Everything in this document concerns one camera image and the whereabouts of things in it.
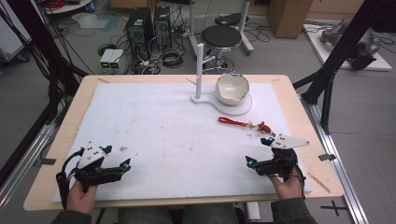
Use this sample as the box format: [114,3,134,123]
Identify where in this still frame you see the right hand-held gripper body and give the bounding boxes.
[254,133,311,179]

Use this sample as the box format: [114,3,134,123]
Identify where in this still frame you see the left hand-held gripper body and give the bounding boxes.
[74,141,125,189]

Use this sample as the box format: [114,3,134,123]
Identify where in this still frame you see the person's left hand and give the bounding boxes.
[66,179,99,216]

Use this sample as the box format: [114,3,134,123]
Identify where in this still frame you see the person's right hand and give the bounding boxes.
[268,173,304,201]

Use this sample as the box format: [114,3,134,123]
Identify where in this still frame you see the thin wooden stick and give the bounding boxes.
[307,172,332,194]

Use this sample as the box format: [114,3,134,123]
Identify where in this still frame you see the white table leg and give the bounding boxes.
[245,201,262,222]

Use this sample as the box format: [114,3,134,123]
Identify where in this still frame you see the white foam board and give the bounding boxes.
[51,81,313,203]

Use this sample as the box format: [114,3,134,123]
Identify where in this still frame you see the wooden table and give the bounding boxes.
[22,74,346,213]

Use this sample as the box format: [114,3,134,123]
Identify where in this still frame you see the white bowl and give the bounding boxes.
[215,73,251,106]

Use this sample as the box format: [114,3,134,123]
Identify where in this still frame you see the black tape cross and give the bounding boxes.
[319,200,348,217]

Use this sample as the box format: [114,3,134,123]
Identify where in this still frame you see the person's legs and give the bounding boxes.
[116,204,241,224]

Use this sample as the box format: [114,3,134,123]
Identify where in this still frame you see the white power supply box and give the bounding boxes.
[109,49,125,70]
[99,49,116,70]

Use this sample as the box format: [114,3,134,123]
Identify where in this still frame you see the white stand with pole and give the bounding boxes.
[185,42,253,117]

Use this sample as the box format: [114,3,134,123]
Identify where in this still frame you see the white floor board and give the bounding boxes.
[303,22,393,73]

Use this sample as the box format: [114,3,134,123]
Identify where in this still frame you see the black round stool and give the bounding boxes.
[201,24,244,75]

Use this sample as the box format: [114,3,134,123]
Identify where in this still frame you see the large black computer tower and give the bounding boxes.
[125,7,155,62]

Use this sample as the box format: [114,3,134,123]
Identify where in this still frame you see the cardboard box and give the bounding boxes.
[266,0,315,39]

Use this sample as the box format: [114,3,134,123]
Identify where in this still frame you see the black flat case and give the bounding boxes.
[214,12,250,28]

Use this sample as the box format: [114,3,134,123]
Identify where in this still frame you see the clear plastic bag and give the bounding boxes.
[70,11,121,31]

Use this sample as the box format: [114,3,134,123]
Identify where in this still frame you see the grey robot device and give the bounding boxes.
[319,21,381,71]

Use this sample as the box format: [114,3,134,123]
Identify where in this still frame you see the small black computer tower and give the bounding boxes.
[153,5,173,50]

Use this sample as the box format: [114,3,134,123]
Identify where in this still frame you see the white round table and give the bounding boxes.
[42,0,95,16]

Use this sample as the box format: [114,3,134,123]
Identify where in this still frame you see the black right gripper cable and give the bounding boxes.
[288,155,307,200]

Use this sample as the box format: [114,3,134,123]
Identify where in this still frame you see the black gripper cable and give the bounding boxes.
[288,155,307,200]
[55,147,86,211]

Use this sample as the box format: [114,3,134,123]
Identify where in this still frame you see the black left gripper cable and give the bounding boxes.
[55,147,86,211]

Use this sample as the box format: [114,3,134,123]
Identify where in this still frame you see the red keychain with strap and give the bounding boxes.
[218,116,276,137]

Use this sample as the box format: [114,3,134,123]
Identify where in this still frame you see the aluminium rail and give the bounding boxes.
[299,92,371,224]
[0,123,56,213]

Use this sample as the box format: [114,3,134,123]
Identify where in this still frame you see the coiled black cable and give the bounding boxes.
[161,49,185,69]

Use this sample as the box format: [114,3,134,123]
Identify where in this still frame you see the black metal frame with cables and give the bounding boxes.
[0,0,90,188]

